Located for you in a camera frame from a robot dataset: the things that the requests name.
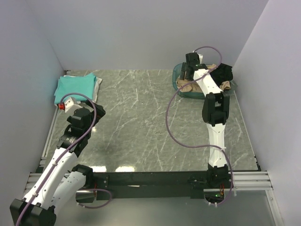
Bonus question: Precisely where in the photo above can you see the tan t shirt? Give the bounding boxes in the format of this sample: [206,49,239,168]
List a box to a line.
[176,64,232,94]

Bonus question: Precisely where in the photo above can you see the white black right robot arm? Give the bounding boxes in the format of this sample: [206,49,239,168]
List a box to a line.
[180,52,230,188]

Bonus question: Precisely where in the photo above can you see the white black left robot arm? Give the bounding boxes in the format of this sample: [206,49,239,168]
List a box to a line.
[9,100,105,226]

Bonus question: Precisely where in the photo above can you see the teal plastic basket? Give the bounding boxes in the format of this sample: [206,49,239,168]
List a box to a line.
[172,63,238,99]

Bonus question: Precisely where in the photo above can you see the black t shirt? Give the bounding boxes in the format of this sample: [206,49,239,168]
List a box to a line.
[210,63,233,86]

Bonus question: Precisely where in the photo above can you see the folded teal t shirt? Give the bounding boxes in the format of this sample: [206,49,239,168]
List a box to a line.
[54,73,97,105]

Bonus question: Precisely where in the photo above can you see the black base crossbar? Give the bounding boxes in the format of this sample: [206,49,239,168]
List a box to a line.
[75,170,233,204]

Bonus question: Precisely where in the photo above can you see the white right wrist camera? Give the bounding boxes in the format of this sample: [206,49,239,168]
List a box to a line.
[194,51,203,63]

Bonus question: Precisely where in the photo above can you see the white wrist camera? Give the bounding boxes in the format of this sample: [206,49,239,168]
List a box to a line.
[58,97,82,115]
[194,51,203,63]

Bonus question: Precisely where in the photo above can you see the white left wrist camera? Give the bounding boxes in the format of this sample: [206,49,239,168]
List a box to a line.
[58,97,82,115]

